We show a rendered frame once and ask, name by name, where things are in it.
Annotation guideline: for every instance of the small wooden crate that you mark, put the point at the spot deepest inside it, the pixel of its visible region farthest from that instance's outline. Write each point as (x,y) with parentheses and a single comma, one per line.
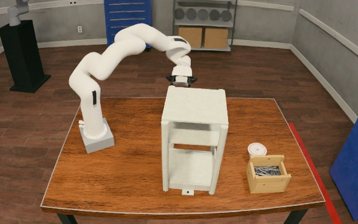
(267,165)

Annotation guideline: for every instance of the white shelving unit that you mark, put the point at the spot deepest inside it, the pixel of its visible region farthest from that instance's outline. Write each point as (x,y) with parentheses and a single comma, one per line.
(192,116)

